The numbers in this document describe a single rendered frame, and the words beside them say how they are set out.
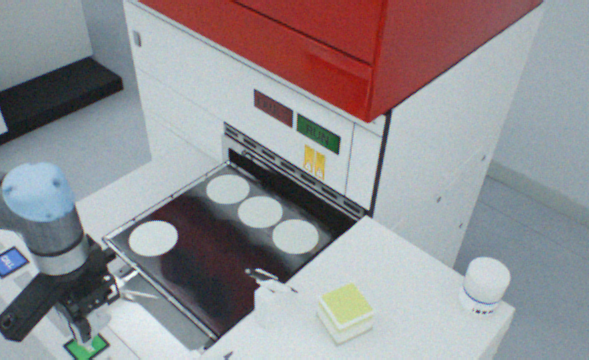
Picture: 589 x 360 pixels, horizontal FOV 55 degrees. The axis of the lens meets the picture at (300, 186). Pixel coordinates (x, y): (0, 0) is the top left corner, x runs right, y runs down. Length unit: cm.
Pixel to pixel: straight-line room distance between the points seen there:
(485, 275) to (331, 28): 50
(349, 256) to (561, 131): 170
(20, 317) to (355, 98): 62
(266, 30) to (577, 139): 182
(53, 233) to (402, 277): 63
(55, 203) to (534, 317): 197
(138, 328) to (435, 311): 56
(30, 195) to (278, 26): 54
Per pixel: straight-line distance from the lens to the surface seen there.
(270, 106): 126
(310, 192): 129
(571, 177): 278
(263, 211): 130
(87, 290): 92
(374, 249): 115
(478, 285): 103
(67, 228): 81
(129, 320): 117
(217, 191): 135
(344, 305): 97
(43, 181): 77
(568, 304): 253
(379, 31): 93
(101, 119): 320
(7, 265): 121
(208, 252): 122
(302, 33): 105
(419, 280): 112
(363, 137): 111
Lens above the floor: 182
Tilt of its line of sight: 43 degrees down
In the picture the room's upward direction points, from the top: 3 degrees clockwise
